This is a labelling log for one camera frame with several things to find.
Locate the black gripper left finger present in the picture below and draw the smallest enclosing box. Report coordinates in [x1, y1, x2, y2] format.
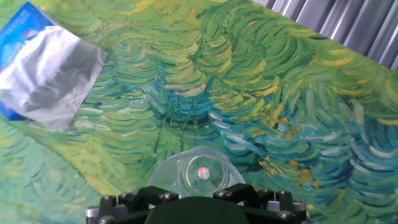
[86, 185, 180, 224]

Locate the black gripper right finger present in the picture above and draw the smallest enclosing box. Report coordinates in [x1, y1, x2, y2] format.
[213, 183, 308, 224]

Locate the clear plastic cup with handle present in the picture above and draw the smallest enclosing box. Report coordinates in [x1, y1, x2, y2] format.
[147, 146, 246, 199]

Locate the green swirl painting tablecloth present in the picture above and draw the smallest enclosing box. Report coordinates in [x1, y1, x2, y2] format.
[0, 0, 398, 224]

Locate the silver foil pouch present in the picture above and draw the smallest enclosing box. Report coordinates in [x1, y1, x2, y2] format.
[0, 25, 109, 132]

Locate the ribbed grey metal panel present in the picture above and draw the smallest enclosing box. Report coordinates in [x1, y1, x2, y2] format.
[251, 0, 398, 72]

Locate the blue printed package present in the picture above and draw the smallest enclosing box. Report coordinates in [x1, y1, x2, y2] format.
[0, 1, 56, 122]

